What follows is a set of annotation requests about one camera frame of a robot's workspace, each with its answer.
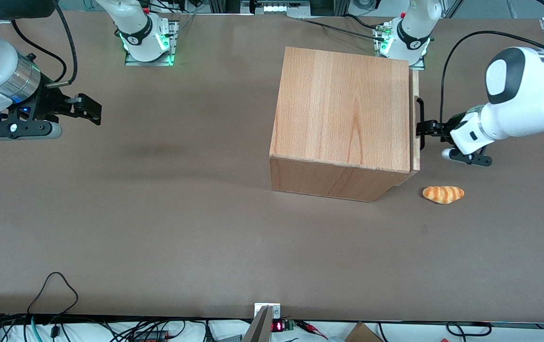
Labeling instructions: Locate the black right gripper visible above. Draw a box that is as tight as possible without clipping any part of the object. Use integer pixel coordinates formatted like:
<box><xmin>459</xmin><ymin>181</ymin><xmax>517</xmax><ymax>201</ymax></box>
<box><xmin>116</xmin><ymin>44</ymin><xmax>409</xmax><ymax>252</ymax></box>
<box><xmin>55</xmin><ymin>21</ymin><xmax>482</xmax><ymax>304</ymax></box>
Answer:
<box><xmin>4</xmin><ymin>87</ymin><xmax>102</xmax><ymax>126</ymax></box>

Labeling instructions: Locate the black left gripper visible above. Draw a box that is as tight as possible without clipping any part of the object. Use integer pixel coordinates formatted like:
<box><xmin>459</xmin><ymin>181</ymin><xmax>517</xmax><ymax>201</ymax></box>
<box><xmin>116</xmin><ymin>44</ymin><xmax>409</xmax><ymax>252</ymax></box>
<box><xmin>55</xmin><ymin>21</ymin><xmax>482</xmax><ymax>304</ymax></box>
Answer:
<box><xmin>417</xmin><ymin>112</ymin><xmax>469</xmax><ymax>142</ymax></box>

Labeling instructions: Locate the wooden drawer with black handle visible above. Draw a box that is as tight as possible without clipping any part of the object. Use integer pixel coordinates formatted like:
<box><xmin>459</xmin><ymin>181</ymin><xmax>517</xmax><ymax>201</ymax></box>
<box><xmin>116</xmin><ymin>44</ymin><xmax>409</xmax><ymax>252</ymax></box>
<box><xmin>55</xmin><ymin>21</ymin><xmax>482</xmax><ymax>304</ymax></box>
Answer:
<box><xmin>409</xmin><ymin>70</ymin><xmax>425</xmax><ymax>173</ymax></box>

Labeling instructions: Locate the wooden drawer cabinet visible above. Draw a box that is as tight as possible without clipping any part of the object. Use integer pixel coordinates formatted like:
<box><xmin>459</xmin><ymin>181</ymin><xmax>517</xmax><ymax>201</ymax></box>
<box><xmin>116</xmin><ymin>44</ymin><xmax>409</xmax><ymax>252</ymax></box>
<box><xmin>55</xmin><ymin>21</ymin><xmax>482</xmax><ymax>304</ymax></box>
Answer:
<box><xmin>269</xmin><ymin>46</ymin><xmax>411</xmax><ymax>203</ymax></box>

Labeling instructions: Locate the orange striped bread roll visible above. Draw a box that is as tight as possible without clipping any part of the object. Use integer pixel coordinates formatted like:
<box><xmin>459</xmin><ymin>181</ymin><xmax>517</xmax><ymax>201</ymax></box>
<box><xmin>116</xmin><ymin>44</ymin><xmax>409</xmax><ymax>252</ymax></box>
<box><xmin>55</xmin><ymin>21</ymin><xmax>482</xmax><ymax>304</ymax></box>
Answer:
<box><xmin>422</xmin><ymin>185</ymin><xmax>465</xmax><ymax>205</ymax></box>

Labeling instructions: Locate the silver lit device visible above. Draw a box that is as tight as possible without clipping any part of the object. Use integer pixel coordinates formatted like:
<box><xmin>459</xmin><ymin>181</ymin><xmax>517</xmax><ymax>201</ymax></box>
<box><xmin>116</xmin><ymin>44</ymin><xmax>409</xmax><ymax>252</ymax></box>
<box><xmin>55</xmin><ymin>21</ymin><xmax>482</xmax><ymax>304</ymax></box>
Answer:
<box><xmin>251</xmin><ymin>0</ymin><xmax>311</xmax><ymax>16</ymax></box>

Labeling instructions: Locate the brown cardboard piece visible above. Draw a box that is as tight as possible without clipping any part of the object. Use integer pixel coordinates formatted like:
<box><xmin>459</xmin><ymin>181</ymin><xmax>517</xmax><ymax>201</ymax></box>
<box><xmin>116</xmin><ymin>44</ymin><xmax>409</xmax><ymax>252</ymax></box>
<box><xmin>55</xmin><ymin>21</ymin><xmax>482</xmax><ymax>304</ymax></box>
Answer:
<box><xmin>345</xmin><ymin>322</ymin><xmax>383</xmax><ymax>342</ymax></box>

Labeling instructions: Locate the red alligator clip lead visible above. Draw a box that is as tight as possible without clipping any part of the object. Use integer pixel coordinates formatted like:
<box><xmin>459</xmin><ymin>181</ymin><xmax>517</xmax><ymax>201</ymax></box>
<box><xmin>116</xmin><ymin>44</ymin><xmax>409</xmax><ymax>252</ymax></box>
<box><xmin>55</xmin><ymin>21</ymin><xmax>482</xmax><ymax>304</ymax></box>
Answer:
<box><xmin>295</xmin><ymin>321</ymin><xmax>328</xmax><ymax>340</ymax></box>

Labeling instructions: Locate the wooden slat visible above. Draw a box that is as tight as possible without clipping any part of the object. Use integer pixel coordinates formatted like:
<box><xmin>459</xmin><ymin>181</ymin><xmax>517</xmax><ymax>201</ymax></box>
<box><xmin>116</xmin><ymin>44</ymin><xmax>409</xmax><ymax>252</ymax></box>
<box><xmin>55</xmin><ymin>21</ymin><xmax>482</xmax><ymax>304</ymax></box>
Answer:
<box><xmin>242</xmin><ymin>305</ymin><xmax>273</xmax><ymax>342</ymax></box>

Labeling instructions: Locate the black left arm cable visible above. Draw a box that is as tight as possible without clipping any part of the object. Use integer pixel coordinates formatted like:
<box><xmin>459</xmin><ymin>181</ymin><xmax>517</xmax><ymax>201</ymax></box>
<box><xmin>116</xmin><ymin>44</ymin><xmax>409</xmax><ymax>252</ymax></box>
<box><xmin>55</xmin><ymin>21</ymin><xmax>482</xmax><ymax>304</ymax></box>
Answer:
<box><xmin>439</xmin><ymin>30</ymin><xmax>544</xmax><ymax>131</ymax></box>

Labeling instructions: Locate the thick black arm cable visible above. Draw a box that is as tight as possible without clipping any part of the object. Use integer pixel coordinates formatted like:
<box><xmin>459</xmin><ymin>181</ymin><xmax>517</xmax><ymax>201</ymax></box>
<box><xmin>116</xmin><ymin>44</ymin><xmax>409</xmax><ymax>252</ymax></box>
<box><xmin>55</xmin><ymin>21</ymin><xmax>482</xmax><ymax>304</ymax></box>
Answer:
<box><xmin>47</xmin><ymin>4</ymin><xmax>79</xmax><ymax>88</ymax></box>

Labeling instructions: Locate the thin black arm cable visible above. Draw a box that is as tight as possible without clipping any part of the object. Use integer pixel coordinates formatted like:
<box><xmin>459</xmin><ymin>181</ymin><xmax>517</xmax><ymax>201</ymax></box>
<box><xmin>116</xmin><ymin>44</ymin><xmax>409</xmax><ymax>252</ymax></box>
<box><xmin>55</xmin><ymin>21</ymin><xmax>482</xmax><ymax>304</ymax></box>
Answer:
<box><xmin>12</xmin><ymin>20</ymin><xmax>68</xmax><ymax>84</ymax></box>

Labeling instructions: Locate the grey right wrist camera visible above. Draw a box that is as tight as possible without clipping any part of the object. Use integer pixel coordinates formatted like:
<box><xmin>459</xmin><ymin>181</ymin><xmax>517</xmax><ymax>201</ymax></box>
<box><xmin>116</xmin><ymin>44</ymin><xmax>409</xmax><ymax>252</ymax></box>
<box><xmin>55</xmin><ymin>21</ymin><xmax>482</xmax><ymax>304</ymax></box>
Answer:
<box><xmin>0</xmin><ymin>121</ymin><xmax>63</xmax><ymax>141</ymax></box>

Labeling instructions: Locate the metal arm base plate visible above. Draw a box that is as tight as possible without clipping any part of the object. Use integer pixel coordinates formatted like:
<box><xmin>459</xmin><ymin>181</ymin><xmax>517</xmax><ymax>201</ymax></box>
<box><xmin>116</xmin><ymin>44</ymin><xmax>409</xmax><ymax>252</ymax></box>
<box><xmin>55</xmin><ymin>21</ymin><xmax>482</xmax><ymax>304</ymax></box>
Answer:
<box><xmin>372</xmin><ymin>26</ymin><xmax>426</xmax><ymax>71</ymax></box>
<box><xmin>124</xmin><ymin>20</ymin><xmax>180</xmax><ymax>67</ymax></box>

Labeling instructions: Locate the black cable across table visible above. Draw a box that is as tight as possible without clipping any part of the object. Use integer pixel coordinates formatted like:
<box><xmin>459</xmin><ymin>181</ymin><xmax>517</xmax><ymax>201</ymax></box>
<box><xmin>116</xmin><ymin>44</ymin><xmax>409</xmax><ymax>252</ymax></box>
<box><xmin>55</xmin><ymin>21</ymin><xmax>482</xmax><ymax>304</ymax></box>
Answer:
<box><xmin>300</xmin><ymin>16</ymin><xmax>387</xmax><ymax>42</ymax></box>

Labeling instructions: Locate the black looped table cable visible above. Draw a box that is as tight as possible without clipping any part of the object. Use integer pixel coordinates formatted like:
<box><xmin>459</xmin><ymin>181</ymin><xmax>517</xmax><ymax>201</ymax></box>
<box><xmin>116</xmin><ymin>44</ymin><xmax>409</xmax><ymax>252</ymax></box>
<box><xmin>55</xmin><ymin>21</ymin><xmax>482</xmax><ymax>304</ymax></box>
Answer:
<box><xmin>27</xmin><ymin>272</ymin><xmax>79</xmax><ymax>317</ymax></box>

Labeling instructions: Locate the black coiled cable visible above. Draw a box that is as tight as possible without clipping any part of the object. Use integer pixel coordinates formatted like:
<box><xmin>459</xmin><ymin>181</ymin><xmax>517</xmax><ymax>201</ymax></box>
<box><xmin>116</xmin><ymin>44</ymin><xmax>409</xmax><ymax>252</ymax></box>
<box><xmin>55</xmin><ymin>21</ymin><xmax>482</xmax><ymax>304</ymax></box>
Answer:
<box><xmin>445</xmin><ymin>322</ymin><xmax>493</xmax><ymax>337</ymax></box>

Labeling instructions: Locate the silver camera mount bracket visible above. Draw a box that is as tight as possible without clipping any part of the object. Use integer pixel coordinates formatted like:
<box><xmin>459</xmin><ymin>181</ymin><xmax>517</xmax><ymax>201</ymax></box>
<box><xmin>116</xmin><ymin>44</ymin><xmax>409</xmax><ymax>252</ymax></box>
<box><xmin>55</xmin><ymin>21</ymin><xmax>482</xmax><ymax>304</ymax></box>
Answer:
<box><xmin>254</xmin><ymin>303</ymin><xmax>281</xmax><ymax>320</ymax></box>

